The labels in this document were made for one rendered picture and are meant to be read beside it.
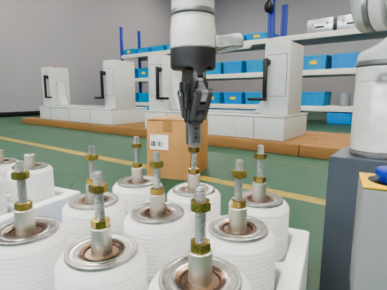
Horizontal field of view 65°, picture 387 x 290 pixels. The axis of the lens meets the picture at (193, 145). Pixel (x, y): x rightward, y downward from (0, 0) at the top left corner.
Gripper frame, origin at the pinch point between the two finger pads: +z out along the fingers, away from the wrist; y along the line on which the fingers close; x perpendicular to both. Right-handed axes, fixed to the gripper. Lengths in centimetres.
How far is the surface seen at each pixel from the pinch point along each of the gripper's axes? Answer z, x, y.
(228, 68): -53, 203, -458
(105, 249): 9.2, -15.3, 18.7
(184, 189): 10.0, -1.4, -1.1
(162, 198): 7.5, -7.4, 9.7
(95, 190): 2.7, -15.9, 18.5
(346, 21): -106, 316, -312
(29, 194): 15.2, -31.4, -23.2
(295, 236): 17.2, 15.6, 8.2
